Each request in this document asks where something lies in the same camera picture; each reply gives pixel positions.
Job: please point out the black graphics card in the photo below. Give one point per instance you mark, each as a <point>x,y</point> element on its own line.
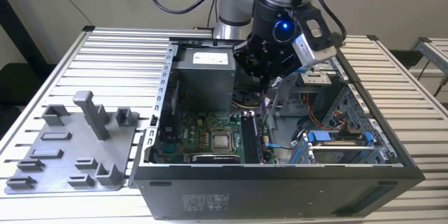
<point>215,158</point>

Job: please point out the round black case speaker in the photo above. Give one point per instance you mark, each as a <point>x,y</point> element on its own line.
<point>253,97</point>

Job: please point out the motherboard RAM slot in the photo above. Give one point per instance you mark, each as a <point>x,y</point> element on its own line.
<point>253,140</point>
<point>249,140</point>
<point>245,140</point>

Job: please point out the hard disk in blue carrier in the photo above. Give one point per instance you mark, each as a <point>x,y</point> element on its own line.
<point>319,137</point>

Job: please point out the silver CPU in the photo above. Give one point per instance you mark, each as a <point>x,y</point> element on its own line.
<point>222,141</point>

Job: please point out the green motherboard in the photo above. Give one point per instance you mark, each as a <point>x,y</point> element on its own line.
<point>197,127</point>

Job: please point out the aluminium side table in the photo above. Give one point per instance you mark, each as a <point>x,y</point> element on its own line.
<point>434,51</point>

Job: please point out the grey power supply unit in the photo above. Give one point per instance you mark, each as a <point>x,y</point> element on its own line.
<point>203,87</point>

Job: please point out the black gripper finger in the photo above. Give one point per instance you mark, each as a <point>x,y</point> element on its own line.
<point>286,58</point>
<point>253,58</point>

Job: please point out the black open PC case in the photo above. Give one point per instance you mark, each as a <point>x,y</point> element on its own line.
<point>245,195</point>

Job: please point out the grey plastic parts rack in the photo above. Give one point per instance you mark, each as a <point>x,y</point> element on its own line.
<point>87,153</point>

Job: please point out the grey metal drive cage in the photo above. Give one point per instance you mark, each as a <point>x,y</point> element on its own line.
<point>289,95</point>

